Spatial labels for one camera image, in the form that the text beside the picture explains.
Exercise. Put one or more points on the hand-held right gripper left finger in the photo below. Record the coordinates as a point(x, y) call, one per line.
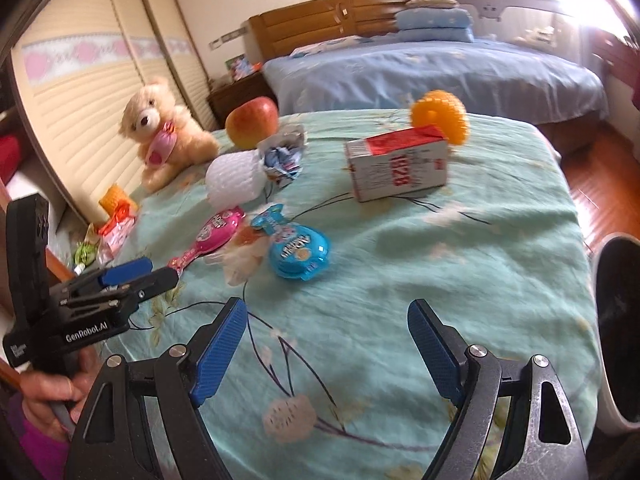
point(220, 345)

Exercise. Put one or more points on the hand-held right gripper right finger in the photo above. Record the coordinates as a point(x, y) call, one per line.
point(432, 350)

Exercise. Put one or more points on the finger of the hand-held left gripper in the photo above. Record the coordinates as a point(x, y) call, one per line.
point(125, 271)
point(155, 282)

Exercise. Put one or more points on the pink toy brush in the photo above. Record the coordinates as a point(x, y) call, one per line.
point(215, 230)

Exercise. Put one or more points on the clear wrapper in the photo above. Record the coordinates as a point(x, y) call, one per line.
point(245, 260)

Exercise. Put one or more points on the blue round candy pack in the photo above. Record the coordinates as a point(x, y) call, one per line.
point(295, 252)

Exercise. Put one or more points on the white foam fruit net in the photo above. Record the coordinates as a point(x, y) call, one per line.
point(232, 177)

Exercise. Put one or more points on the blue and white wrapper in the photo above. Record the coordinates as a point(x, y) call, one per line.
point(282, 157)

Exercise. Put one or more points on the white and red milk carton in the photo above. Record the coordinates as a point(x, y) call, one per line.
point(395, 165)

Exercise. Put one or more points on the black bin with white rim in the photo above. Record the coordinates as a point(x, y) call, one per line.
point(620, 310)

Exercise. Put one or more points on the orange spiky ball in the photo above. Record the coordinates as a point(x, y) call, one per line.
point(442, 115)

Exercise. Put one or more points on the person's left forearm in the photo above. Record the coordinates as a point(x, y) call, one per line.
point(35, 455)

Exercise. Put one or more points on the person's left hand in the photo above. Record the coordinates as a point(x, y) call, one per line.
point(45, 395)

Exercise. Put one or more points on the green wrapper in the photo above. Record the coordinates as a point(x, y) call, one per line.
point(87, 252)

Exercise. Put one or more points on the red and white packet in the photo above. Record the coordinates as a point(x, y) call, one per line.
point(117, 227)

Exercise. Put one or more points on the yellow corn toy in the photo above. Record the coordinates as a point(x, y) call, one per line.
point(114, 195)

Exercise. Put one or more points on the green floral bedsheet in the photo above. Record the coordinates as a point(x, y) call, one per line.
point(400, 270)

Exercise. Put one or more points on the cream teddy bear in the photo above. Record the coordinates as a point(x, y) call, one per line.
point(150, 115)

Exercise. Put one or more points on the red cloth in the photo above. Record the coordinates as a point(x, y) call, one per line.
point(10, 157)

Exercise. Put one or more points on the cream slatted wardrobe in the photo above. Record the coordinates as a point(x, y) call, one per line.
point(75, 110)

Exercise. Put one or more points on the red apple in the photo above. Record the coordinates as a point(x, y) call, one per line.
point(250, 122)

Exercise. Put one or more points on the wooden nightstand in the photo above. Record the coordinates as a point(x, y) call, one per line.
point(235, 97)

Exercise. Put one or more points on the bed with blue sheet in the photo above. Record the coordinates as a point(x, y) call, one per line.
point(400, 75)

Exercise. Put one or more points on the wooden headboard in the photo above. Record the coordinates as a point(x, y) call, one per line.
point(300, 30)

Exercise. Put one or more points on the flat white and blue pillow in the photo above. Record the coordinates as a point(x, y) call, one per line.
point(325, 46)

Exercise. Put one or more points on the folded blue quilt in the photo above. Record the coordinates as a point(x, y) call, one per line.
point(435, 25)

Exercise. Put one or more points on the red coat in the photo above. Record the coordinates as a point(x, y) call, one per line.
point(620, 60)

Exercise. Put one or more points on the small patterned pillow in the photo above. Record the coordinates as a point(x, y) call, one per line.
point(432, 2)

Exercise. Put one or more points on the photo frame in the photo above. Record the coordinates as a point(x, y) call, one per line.
point(237, 66)

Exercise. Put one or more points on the wall switch panel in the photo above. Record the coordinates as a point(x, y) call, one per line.
point(229, 39)

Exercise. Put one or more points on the grey bed guard rail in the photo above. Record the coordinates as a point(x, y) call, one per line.
point(525, 10)

